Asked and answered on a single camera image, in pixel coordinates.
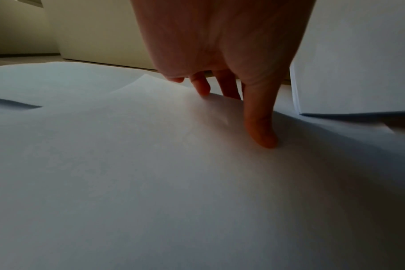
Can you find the person's left hand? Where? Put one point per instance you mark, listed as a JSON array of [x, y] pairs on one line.
[[219, 39]]

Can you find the large white paper sheet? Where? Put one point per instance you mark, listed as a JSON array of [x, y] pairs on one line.
[[155, 184]]

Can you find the cream cabinet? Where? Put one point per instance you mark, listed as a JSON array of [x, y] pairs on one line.
[[99, 31]]

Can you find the white folded paper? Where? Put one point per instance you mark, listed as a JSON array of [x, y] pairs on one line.
[[352, 58]]

